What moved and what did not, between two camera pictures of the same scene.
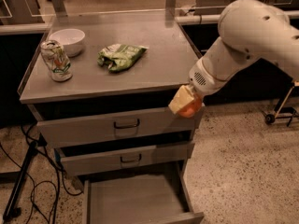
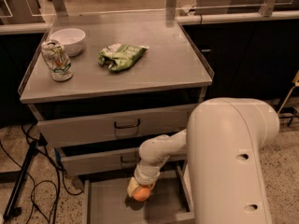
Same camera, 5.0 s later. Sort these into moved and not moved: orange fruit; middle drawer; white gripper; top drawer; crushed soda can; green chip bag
Moved: white gripper; orange fruit
Not moved: top drawer; crushed soda can; middle drawer; green chip bag
